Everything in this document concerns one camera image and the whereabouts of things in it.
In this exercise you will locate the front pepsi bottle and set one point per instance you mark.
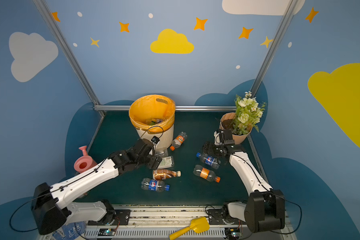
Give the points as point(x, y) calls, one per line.
point(154, 185)

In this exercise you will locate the green white label bottle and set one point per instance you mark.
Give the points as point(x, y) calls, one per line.
point(167, 162)

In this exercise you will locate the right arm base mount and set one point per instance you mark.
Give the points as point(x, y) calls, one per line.
point(221, 217)

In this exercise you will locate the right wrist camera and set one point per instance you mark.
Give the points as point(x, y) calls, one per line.
point(223, 137)

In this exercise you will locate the left aluminium frame post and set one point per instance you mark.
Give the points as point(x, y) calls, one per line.
point(52, 24)

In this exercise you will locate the aluminium frame post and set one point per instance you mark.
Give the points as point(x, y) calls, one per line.
point(279, 34)
point(52, 24)

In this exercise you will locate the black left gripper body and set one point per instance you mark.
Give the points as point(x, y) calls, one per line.
point(153, 161)

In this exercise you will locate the blue white knit glove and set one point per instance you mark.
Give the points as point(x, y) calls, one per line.
point(70, 231)

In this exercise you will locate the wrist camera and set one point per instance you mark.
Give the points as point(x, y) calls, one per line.
point(155, 140)
point(223, 137)

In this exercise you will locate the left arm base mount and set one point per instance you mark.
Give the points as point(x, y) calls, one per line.
point(120, 217)

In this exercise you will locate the white ribbed trash bin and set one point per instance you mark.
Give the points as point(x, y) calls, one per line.
point(165, 137)

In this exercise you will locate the artificial white flower plant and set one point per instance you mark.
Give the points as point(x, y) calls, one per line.
point(248, 114)

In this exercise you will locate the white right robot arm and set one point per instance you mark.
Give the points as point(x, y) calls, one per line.
point(265, 207)

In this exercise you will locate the aluminium back frame rail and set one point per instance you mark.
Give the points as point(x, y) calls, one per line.
point(115, 108)

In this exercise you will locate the brown tea bottle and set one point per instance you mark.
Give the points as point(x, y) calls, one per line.
point(163, 174)

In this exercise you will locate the orange band bottle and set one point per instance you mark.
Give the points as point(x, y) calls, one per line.
point(206, 174)

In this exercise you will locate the green soda bottle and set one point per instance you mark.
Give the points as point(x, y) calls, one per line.
point(152, 122)

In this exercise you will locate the yellow toy shovel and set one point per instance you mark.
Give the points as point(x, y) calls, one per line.
point(198, 225)

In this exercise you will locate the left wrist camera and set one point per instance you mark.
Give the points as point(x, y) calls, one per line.
point(155, 140)

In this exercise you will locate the clear bottle white cap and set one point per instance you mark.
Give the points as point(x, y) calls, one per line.
point(162, 153)

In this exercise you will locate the orange bin liner bag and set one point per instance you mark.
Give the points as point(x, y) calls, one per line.
point(152, 107)

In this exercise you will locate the pink watering can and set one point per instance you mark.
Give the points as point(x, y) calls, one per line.
point(85, 162)

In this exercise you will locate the clear bottle orange label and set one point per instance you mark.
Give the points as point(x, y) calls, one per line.
point(178, 141)

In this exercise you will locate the right aluminium frame post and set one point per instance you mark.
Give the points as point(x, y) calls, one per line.
point(279, 34)

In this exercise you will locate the pink ribbed flower pot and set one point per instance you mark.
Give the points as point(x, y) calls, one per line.
point(237, 138)

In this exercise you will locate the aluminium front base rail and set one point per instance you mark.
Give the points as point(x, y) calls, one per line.
point(159, 222)

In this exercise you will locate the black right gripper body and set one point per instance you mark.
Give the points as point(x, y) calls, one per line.
point(208, 148)

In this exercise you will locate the pepsi bottle near right arm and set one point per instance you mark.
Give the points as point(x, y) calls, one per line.
point(209, 160)

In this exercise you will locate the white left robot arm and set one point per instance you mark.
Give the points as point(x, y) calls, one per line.
point(53, 206)

